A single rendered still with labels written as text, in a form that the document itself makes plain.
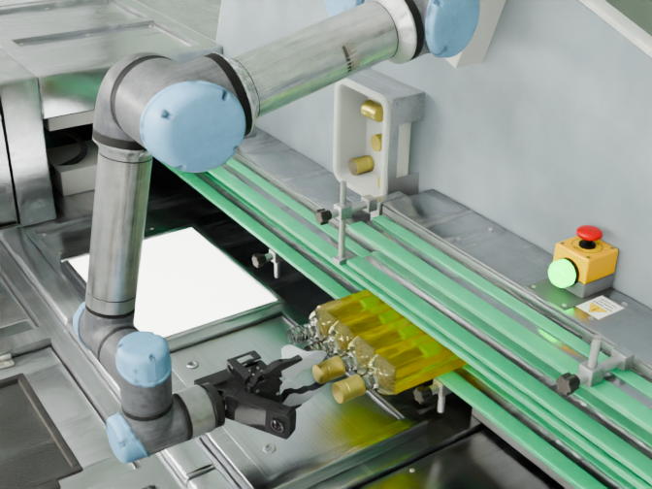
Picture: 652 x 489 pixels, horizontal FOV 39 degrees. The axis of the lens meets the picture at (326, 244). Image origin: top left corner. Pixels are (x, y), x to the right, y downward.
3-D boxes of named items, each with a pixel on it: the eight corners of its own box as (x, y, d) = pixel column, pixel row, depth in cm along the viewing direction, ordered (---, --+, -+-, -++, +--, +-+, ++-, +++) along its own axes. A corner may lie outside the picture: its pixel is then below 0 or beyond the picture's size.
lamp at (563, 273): (555, 277, 147) (542, 282, 145) (559, 252, 144) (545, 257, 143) (576, 289, 143) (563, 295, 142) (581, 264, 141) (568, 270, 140)
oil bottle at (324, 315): (398, 302, 176) (305, 335, 166) (400, 276, 174) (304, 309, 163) (416, 314, 172) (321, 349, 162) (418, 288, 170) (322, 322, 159)
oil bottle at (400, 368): (458, 345, 164) (360, 384, 153) (460, 318, 161) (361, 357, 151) (479, 361, 160) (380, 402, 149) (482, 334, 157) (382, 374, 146)
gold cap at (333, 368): (333, 369, 155) (311, 377, 153) (334, 351, 153) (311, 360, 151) (344, 379, 152) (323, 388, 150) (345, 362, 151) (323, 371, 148)
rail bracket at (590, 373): (615, 356, 133) (550, 386, 126) (624, 312, 129) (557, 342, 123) (637, 370, 130) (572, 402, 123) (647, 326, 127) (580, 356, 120)
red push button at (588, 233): (568, 245, 145) (570, 226, 143) (585, 240, 147) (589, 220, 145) (587, 256, 142) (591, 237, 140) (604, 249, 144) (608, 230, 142)
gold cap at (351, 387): (366, 382, 146) (343, 391, 144) (365, 399, 148) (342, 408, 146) (353, 370, 149) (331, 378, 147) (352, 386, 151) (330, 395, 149)
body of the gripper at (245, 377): (257, 346, 150) (191, 370, 144) (285, 374, 144) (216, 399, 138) (258, 384, 154) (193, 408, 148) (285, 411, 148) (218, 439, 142)
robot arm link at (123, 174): (79, 32, 124) (55, 343, 143) (114, 53, 117) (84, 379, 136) (155, 35, 131) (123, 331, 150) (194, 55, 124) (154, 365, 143)
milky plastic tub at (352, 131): (365, 169, 197) (332, 178, 193) (369, 67, 186) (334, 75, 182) (416, 199, 184) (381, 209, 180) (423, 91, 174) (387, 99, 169)
